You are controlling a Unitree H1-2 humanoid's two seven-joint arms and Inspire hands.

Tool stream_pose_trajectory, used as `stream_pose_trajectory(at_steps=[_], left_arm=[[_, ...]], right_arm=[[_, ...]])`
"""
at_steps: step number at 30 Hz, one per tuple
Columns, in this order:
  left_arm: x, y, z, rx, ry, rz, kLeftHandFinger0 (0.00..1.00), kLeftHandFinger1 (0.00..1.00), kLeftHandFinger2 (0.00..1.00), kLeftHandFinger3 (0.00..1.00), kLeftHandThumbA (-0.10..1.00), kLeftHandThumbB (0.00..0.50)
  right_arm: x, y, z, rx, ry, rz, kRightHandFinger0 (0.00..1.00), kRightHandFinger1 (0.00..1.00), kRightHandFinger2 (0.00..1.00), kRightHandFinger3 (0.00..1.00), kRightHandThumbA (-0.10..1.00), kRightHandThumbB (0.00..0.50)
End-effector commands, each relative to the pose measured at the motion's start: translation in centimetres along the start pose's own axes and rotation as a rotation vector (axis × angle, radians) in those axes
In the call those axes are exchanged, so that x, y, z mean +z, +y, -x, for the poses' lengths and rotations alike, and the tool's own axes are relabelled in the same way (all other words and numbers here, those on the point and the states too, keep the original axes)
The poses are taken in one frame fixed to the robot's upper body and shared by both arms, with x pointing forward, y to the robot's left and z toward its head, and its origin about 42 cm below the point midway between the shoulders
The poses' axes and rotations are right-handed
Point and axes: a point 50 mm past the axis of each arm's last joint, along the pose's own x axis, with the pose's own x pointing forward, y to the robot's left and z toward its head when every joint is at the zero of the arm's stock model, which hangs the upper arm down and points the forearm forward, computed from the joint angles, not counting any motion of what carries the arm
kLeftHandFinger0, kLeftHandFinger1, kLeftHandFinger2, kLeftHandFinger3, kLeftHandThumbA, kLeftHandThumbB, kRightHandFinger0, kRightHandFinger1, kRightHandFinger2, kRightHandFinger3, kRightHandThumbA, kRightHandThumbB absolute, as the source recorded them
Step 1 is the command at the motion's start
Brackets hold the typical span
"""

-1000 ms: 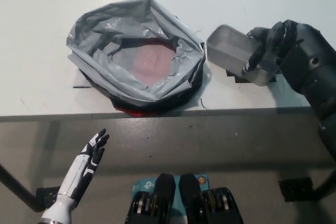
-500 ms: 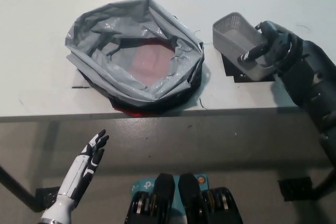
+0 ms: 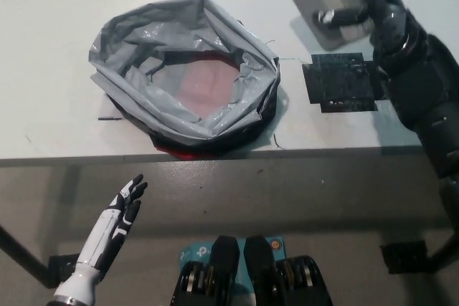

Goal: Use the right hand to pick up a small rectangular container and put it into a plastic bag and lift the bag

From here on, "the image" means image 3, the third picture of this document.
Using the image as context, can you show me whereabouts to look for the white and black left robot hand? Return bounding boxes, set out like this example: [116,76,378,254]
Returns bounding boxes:
[53,173,148,302]

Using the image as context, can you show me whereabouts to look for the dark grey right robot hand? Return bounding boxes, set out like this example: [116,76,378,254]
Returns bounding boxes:
[313,0,430,77]

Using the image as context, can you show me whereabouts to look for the grey and black plastic bag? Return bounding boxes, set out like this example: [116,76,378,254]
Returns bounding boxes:
[88,0,280,159]

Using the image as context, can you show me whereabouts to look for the black tape patch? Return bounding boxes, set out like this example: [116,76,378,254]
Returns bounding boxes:
[301,52,387,114]

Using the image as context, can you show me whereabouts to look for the black metal table leg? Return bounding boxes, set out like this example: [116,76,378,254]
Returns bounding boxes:
[0,225,60,289]
[426,229,459,274]

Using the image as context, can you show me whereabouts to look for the teal cardboard box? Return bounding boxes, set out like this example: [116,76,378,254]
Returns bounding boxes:
[178,236,287,289]

